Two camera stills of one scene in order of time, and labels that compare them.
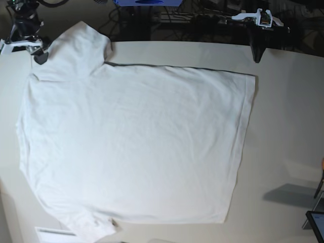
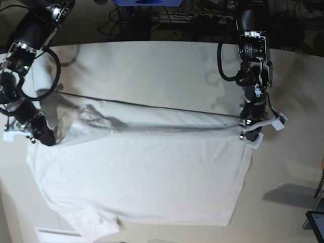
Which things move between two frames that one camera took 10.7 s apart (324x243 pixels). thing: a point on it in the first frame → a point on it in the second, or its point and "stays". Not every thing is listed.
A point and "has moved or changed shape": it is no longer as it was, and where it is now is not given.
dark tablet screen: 316,219 stays
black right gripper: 274,37 → 252,113
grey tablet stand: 319,207 stays
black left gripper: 27,26 → 28,113
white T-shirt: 99,142 has moved or changed shape
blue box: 149,3 stays
